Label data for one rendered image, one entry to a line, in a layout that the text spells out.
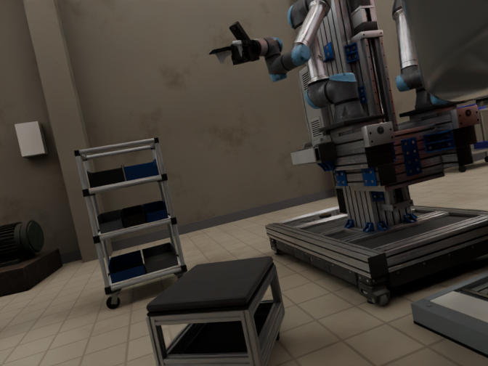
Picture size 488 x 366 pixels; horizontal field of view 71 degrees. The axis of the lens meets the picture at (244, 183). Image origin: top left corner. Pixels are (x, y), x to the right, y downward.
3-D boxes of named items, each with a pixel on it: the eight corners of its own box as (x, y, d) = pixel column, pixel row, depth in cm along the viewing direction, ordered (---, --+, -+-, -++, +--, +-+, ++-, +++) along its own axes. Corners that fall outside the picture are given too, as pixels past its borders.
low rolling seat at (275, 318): (268, 412, 98) (245, 298, 97) (160, 409, 109) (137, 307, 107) (290, 333, 139) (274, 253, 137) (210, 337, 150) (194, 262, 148)
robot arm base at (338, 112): (328, 126, 168) (324, 106, 168) (354, 121, 173) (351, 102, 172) (346, 120, 154) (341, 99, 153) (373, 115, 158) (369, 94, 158)
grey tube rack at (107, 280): (107, 314, 205) (70, 150, 200) (110, 293, 245) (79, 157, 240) (193, 287, 222) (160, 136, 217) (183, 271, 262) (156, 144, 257)
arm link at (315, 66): (329, 104, 164) (303, -10, 160) (306, 112, 176) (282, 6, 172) (343, 102, 171) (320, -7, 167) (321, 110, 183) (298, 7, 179)
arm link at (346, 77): (349, 97, 154) (343, 68, 154) (326, 105, 165) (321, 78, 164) (364, 96, 161) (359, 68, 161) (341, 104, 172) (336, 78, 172)
